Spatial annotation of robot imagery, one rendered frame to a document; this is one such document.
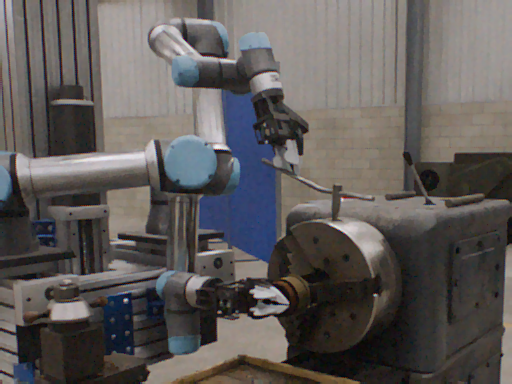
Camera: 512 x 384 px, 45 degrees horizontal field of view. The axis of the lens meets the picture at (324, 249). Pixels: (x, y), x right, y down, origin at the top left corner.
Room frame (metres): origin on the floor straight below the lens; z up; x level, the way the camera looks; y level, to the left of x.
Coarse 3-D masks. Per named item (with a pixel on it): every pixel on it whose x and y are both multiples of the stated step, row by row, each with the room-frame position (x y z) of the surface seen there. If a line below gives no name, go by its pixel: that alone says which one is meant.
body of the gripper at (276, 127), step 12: (264, 96) 1.48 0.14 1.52; (276, 96) 1.51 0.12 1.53; (264, 108) 1.49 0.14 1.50; (276, 108) 1.51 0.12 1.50; (264, 120) 1.48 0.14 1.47; (276, 120) 1.47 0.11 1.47; (288, 120) 1.50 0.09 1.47; (264, 132) 1.49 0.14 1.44; (276, 132) 1.46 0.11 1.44; (288, 132) 1.49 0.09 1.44; (264, 144) 1.50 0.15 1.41
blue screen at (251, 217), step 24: (240, 96) 7.53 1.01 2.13; (240, 120) 7.54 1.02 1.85; (240, 144) 7.56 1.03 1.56; (240, 168) 7.58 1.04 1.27; (264, 168) 6.69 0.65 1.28; (240, 192) 7.60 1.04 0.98; (264, 192) 6.70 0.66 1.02; (216, 216) 8.81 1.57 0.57; (240, 216) 7.62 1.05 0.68; (264, 216) 6.71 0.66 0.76; (240, 240) 7.64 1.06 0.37; (264, 240) 6.72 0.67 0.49
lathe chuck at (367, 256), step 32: (320, 224) 1.39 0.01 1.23; (352, 224) 1.41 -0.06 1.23; (320, 256) 1.39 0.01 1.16; (352, 256) 1.34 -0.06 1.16; (384, 256) 1.38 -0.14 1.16; (384, 288) 1.34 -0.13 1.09; (320, 320) 1.39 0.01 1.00; (352, 320) 1.34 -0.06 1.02; (384, 320) 1.37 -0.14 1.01; (320, 352) 1.39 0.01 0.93
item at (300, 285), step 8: (280, 280) 1.30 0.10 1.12; (288, 280) 1.29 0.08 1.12; (296, 280) 1.30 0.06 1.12; (304, 280) 1.34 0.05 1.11; (280, 288) 1.27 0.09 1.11; (288, 288) 1.27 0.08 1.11; (296, 288) 1.28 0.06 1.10; (304, 288) 1.30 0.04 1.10; (288, 296) 1.26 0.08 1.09; (296, 296) 1.28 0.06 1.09; (304, 296) 1.29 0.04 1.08; (288, 304) 1.25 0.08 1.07; (296, 304) 1.28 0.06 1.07; (304, 304) 1.29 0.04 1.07; (288, 312) 1.26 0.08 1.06; (296, 312) 1.28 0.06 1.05; (304, 312) 1.31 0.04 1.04
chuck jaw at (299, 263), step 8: (280, 240) 1.41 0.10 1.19; (288, 240) 1.41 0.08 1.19; (296, 240) 1.43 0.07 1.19; (280, 248) 1.41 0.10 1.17; (288, 248) 1.39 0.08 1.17; (296, 248) 1.41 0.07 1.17; (280, 256) 1.41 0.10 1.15; (288, 256) 1.37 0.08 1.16; (296, 256) 1.39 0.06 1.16; (304, 256) 1.41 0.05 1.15; (280, 264) 1.38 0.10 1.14; (288, 264) 1.37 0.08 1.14; (296, 264) 1.37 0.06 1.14; (304, 264) 1.39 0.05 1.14; (288, 272) 1.34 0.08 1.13; (296, 272) 1.35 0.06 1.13; (304, 272) 1.37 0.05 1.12; (312, 272) 1.39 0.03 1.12
